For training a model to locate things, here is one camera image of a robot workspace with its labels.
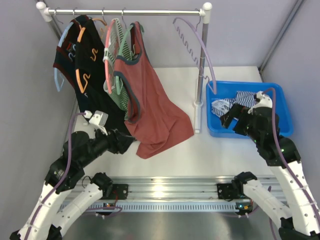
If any green striped tank top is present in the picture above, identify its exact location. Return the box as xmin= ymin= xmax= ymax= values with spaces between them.
xmin=103 ymin=18 xmax=132 ymax=120

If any blue plastic bin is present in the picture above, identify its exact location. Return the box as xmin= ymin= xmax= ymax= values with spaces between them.
xmin=205 ymin=80 xmax=294 ymax=139

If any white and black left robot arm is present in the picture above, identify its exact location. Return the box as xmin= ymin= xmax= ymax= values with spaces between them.
xmin=9 ymin=130 xmax=135 ymax=240

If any pink hanger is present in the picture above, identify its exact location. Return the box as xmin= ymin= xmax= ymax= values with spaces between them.
xmin=102 ymin=19 xmax=116 ymax=95

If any orange hanger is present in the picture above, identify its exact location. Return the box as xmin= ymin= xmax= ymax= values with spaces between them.
xmin=75 ymin=17 xmax=108 ymax=94

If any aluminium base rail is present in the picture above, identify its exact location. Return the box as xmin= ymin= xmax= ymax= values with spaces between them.
xmin=59 ymin=176 xmax=288 ymax=213

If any red tank top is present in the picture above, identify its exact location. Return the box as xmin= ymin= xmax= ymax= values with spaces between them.
xmin=112 ymin=21 xmax=195 ymax=160

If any black maroon trimmed tank top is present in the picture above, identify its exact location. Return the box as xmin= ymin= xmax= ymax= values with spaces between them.
xmin=53 ymin=15 xmax=89 ymax=92

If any purple plastic hanger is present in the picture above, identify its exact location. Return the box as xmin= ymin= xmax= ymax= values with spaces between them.
xmin=172 ymin=8 xmax=218 ymax=95

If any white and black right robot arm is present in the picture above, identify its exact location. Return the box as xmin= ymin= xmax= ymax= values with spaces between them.
xmin=220 ymin=103 xmax=320 ymax=240

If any blue white striped tank top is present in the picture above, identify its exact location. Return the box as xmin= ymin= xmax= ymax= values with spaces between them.
xmin=211 ymin=91 xmax=256 ymax=117

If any light blue hanger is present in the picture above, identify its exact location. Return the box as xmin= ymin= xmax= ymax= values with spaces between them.
xmin=53 ymin=21 xmax=74 ymax=92

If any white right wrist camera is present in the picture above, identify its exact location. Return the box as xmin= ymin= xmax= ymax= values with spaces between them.
xmin=248 ymin=91 xmax=273 ymax=114

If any green hanger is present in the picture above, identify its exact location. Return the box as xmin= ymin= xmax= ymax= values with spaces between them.
xmin=114 ymin=21 xmax=149 ymax=98

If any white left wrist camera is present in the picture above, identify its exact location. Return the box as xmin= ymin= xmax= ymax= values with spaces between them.
xmin=83 ymin=110 xmax=109 ymax=136

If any metal clothes rack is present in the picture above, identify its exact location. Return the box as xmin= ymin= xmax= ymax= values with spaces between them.
xmin=36 ymin=0 xmax=216 ymax=134

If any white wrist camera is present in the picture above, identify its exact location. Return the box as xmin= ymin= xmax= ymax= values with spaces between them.
xmin=248 ymin=91 xmax=273 ymax=114
xmin=83 ymin=110 xmax=109 ymax=136

